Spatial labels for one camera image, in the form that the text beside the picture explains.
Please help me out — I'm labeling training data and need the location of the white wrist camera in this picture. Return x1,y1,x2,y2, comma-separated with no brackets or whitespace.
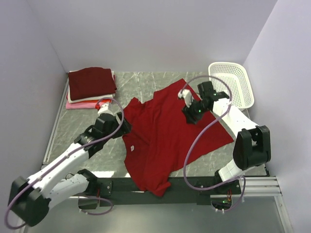
177,89,194,108
95,102,113,116

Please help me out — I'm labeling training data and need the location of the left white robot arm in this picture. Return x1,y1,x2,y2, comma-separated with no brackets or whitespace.
4,111,131,230

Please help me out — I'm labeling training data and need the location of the aluminium extrusion rail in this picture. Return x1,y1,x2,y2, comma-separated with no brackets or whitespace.
25,176,283,200

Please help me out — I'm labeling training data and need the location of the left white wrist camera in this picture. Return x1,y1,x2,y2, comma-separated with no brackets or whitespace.
95,102,113,116

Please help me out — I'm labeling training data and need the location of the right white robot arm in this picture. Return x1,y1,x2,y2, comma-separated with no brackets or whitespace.
178,81,271,191

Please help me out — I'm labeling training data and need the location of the folded orange-red t-shirt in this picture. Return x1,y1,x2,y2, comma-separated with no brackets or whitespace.
74,99,112,104

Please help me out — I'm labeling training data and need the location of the folded pink t-shirt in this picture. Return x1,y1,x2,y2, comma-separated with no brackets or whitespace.
65,101,97,110

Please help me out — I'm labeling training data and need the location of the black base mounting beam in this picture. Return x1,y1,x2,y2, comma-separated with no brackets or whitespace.
68,176,243,207

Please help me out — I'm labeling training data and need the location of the white perforated plastic basket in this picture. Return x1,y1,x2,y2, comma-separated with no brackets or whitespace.
208,62,255,110

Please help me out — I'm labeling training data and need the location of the folded dark red t-shirt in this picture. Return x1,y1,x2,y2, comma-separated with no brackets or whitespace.
68,67,117,101

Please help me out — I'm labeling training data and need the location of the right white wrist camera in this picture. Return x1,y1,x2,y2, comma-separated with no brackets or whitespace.
177,89,194,108

